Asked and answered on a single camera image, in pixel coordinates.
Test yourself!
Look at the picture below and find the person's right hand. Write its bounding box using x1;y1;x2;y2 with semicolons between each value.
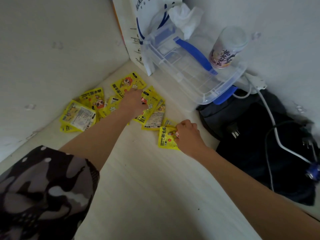
174;119;208;158

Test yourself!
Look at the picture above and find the person's left hand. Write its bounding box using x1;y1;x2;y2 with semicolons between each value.
119;88;149;119

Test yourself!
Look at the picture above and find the yellow cartoon packet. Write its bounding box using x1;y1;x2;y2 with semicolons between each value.
158;126;181;151
133;90;166;123

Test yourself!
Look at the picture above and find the person's left forearm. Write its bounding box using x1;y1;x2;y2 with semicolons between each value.
59;108;137;173

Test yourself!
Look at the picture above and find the person's right forearm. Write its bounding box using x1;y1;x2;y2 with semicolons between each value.
192;146;320;240

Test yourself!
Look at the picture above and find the black power plug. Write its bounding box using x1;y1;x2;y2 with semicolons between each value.
226;123;242;139

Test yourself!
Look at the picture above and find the pile of yellow packets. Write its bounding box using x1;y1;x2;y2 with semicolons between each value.
59;72;179;134

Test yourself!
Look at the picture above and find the black fabric bag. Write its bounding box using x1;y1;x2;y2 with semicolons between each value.
196;88;320;207

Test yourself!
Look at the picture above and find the white paper bag blue print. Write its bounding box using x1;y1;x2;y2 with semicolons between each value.
111;0;184;77

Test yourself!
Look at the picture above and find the white crumpled tissue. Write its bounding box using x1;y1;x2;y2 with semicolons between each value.
168;3;204;40

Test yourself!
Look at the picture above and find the printed tub with clear lid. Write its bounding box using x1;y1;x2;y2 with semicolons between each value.
209;25;249;70

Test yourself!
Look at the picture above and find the grey power plug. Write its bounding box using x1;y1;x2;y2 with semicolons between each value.
299;127;318;158

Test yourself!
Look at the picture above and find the camouflage print sleeve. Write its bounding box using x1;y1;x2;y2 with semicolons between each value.
0;145;100;240

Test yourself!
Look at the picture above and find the clear plastic box blue handle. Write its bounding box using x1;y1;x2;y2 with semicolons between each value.
140;12;248;105

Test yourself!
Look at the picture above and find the white cable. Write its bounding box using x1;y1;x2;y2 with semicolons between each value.
232;81;313;165

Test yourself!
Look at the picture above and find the blue cable connector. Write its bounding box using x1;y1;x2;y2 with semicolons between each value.
304;163;320;183

